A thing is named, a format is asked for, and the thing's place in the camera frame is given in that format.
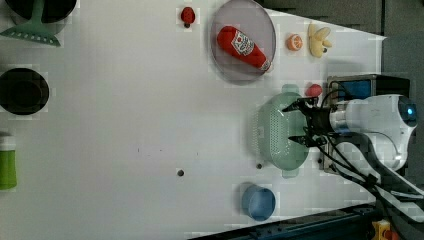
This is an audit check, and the small red strawberry toy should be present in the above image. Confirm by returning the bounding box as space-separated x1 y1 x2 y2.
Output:
180 7 196 28

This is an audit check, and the black bowl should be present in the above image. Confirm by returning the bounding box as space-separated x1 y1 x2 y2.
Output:
5 0 77 23

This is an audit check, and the red strawberry toy near oven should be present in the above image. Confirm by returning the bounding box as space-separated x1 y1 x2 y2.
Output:
305 84 323 97

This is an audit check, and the red ketchup bottle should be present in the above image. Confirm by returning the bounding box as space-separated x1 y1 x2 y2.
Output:
216 26 271 72

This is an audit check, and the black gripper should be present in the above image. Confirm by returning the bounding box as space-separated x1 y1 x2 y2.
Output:
282 97 333 147

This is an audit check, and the green slotted spatula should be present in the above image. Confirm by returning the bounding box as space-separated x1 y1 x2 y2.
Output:
1 0 61 47

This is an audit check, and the orange slice toy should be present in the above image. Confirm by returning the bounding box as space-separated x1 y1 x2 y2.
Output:
286 34 303 51

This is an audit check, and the blue cup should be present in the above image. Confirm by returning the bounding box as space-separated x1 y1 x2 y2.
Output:
241 184 276 221

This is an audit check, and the green oval strainer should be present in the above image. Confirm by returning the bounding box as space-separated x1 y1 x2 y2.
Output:
256 84 309 179

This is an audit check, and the black cylinder cup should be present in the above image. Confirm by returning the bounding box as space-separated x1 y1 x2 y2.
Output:
0 68 50 115

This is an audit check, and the purple oval plate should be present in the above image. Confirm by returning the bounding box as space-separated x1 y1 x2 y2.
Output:
210 0 276 84

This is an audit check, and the yellow banana toy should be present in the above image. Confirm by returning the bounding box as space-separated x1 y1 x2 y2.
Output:
308 23 332 58

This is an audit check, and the green bottle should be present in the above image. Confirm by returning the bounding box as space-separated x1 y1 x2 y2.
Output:
0 136 17 190

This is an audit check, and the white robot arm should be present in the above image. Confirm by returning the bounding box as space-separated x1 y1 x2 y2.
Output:
284 94 423 224

